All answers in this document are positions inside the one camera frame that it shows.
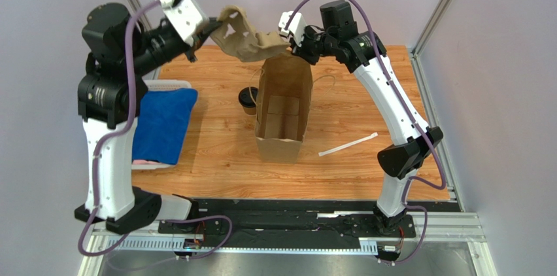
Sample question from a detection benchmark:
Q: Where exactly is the pink cloth in basket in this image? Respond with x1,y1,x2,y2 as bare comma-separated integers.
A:
132,160,159,165

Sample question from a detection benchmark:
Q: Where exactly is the white paper wrapped straw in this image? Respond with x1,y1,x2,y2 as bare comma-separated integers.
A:
318,132,379,157

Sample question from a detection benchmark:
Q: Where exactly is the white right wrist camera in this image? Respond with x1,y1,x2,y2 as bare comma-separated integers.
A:
278,11,307,46

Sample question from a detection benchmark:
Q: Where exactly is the grey pulp cup carrier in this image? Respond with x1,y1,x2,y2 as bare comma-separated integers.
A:
211,5,290,62

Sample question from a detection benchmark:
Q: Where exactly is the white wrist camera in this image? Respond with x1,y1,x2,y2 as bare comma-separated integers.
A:
157,0,209,47
278,11,307,46

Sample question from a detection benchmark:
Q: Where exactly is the white plastic basket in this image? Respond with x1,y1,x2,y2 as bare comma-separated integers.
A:
131,79,192,171

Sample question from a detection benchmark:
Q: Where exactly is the blue folded cloth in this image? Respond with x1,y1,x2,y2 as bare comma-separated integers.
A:
131,88,198,164

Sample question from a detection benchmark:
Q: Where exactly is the brown paper bag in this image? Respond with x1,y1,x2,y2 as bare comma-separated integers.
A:
254,51,321,164

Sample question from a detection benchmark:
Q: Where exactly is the aluminium frame rail front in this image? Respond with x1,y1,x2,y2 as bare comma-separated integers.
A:
79,200,497,275

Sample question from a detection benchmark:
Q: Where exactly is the black plastic cup lid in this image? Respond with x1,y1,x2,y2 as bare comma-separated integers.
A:
238,86,258,108

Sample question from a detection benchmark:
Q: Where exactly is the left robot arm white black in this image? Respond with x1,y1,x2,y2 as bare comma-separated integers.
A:
74,3,222,235

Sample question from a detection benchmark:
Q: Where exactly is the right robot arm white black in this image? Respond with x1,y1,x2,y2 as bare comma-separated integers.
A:
278,0,443,233

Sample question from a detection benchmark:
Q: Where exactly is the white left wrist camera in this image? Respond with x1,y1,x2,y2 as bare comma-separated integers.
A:
157,0,209,47

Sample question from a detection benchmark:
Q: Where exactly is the brown paper coffee cup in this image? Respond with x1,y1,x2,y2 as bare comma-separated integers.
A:
242,105,257,116

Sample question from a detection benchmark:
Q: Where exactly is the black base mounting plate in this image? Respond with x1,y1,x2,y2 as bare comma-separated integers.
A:
156,197,462,251

